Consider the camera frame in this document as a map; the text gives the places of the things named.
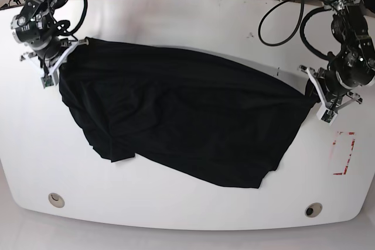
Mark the left table grommet hole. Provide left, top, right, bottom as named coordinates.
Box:
left=48, top=193, right=65, bottom=208

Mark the table grommet hole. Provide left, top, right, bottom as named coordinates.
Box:
left=305, top=203, right=323, bottom=218
left=48, top=193, right=65, bottom=208

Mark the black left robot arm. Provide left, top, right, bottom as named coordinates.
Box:
left=266, top=0, right=374, bottom=116

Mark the right table grommet hole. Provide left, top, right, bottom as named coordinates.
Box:
left=305, top=203, right=323, bottom=218

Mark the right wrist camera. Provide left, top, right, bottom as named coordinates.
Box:
left=41, top=73, right=59, bottom=88

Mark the black T-shirt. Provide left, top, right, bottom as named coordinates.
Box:
left=59, top=38, right=317, bottom=189

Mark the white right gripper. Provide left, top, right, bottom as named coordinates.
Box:
left=19, top=38, right=89, bottom=79

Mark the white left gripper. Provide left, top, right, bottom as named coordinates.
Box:
left=298, top=65, right=363, bottom=112

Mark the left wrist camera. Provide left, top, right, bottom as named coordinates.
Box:
left=316, top=107, right=338, bottom=125

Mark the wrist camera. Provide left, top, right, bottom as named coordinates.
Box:
left=316, top=107, right=338, bottom=125
left=41, top=73, right=59, bottom=88

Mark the red tape rectangle marking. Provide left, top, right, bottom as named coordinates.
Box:
left=329, top=131, right=356, bottom=176

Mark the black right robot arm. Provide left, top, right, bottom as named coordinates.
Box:
left=11, top=0, right=88, bottom=87

